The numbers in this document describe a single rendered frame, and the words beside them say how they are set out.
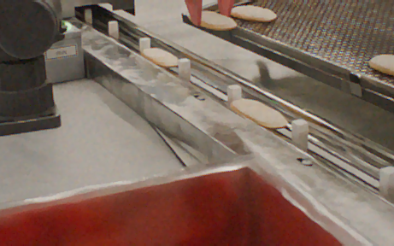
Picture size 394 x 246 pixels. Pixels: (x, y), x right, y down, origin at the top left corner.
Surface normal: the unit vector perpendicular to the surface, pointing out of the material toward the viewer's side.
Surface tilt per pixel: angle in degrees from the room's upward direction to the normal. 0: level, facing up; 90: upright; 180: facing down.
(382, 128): 0
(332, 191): 0
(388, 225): 0
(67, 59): 90
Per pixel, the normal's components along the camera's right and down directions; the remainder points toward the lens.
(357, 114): -0.06, -0.95
